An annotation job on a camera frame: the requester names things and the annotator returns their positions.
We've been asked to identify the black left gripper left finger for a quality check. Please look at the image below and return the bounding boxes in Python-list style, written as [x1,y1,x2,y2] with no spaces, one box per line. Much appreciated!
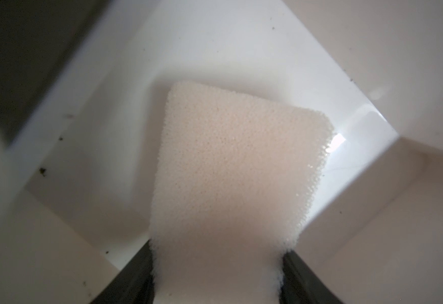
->
[90,241,155,304]

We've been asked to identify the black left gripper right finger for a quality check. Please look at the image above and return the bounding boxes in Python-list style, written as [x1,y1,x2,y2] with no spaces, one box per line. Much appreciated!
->
[280,250,343,304]

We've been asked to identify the olive three-drawer cabinet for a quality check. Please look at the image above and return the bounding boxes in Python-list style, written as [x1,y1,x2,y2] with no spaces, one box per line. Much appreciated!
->
[0,1,111,144]

